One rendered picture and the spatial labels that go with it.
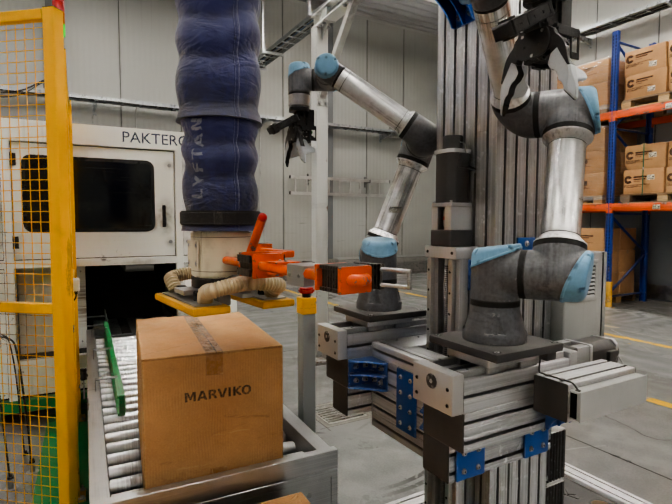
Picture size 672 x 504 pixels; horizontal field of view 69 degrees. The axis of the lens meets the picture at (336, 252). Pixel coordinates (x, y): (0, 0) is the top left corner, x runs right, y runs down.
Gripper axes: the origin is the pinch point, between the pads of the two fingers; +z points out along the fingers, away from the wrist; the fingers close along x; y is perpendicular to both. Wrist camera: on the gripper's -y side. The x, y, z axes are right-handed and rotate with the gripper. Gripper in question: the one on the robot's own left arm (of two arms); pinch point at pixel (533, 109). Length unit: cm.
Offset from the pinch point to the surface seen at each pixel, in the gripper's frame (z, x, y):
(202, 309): 41, 62, -42
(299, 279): 31, 32, -30
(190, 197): 13, 76, -42
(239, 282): 35, 61, -33
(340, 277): 29.5, 16.1, -29.5
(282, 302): 42, 65, -20
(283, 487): 99, 72, -17
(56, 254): 32, 151, -73
